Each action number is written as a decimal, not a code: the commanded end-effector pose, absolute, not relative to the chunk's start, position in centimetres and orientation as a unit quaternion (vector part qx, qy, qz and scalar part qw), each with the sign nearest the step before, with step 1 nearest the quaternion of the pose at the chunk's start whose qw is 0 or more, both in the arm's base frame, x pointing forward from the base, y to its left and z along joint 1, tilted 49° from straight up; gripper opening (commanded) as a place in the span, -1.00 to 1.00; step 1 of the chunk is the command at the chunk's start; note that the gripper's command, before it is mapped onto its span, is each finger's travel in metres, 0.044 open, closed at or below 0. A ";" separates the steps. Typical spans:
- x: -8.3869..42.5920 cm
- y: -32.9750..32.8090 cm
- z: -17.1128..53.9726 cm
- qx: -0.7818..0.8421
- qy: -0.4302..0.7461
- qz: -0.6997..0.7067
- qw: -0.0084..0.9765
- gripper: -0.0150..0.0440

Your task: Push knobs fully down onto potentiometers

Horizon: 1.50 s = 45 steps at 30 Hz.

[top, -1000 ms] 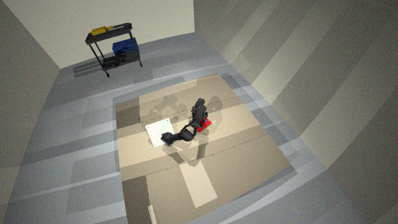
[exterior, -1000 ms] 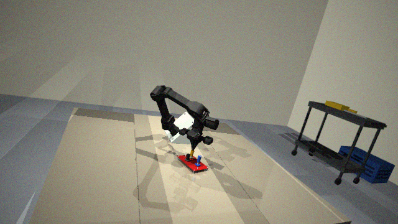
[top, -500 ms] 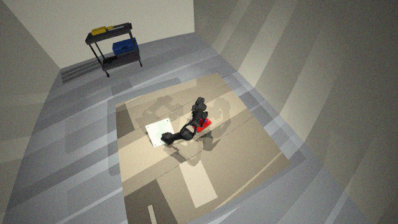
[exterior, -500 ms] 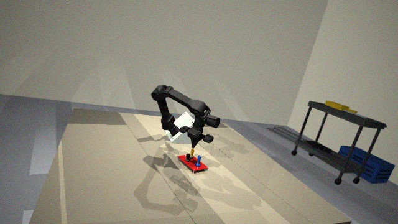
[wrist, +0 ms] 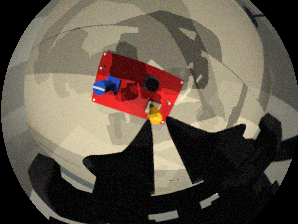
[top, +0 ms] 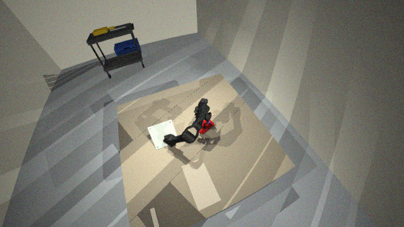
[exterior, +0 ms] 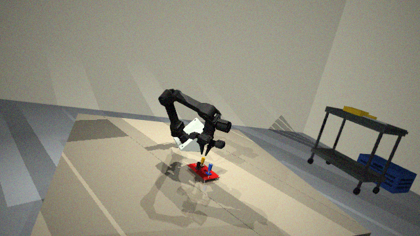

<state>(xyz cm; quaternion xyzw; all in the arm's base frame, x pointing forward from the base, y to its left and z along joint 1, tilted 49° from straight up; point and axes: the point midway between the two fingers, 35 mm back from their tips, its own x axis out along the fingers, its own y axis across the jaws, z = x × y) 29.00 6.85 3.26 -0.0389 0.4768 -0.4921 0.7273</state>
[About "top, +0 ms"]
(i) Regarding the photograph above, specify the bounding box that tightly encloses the red circuit board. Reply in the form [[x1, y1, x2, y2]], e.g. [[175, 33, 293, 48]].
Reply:
[[200, 120, 215, 135]]

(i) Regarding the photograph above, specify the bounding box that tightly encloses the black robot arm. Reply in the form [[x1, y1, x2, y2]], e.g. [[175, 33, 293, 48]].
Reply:
[[163, 98, 211, 147]]

